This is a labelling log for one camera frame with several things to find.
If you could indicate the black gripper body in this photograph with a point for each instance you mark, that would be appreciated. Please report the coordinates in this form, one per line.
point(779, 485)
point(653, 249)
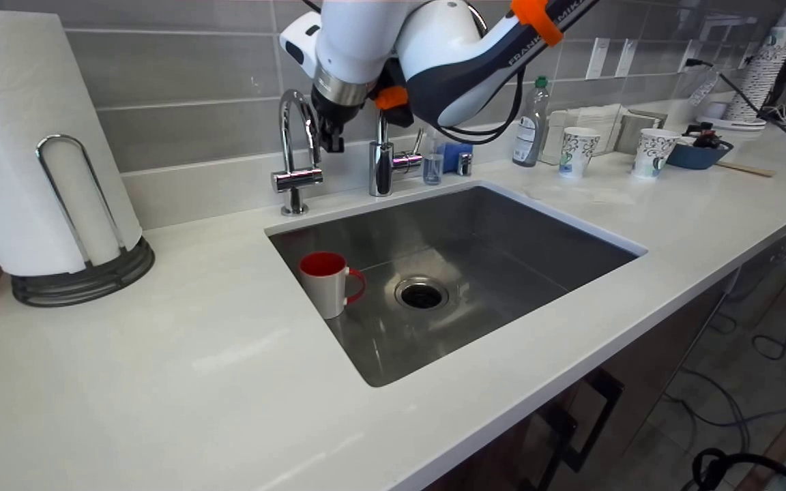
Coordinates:
point(337, 104)

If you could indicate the small chrome gooseneck faucet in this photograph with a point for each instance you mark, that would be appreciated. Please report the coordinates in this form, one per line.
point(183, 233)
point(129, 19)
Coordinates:
point(296, 179)

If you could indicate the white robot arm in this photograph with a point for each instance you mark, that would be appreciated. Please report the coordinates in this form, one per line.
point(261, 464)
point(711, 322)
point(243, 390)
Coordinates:
point(366, 37)

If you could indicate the clear drinking glass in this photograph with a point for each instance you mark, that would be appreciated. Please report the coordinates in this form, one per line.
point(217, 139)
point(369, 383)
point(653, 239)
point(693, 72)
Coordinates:
point(431, 164)

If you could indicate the blue sponge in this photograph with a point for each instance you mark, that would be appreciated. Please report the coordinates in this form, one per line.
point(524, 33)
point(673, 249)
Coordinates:
point(456, 159)

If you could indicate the red and white mug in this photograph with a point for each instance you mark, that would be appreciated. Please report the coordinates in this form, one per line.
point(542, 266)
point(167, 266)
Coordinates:
point(326, 285)

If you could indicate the clear soap bottle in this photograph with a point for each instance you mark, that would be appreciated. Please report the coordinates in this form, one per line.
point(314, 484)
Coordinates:
point(531, 132)

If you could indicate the stainless steel sink basin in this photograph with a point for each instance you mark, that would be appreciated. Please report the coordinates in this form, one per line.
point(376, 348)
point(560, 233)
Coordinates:
point(502, 245)

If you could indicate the patterned paper cup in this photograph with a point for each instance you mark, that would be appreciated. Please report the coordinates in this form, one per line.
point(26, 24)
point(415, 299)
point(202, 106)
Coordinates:
point(577, 154)
point(657, 154)

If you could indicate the black metal towel holder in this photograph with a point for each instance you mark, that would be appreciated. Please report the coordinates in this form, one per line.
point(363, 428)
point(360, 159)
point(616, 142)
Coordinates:
point(82, 288)

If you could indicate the white paper towel roll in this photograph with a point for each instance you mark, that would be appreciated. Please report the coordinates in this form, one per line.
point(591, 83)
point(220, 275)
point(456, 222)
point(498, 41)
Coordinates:
point(11, 136)

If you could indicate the blue bowl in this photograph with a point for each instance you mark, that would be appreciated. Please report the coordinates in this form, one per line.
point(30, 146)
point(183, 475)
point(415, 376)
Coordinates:
point(698, 157)

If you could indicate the wooden stick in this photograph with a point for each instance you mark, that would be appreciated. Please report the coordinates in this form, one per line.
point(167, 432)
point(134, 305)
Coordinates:
point(747, 170)

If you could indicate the white wall outlet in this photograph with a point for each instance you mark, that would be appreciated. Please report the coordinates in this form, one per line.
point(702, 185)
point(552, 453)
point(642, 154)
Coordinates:
point(598, 57)
point(625, 57)

